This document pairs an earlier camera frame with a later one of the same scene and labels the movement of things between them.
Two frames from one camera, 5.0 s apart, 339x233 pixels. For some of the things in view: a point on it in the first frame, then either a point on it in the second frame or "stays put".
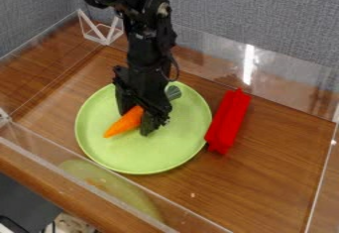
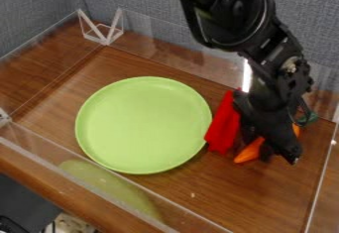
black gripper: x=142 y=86 -> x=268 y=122
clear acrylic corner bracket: x=100 y=33 stays put
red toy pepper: x=228 y=119 stays put
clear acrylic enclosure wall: x=144 y=129 stays put
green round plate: x=128 y=152 stays put
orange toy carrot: x=126 y=121 -> x=253 y=149
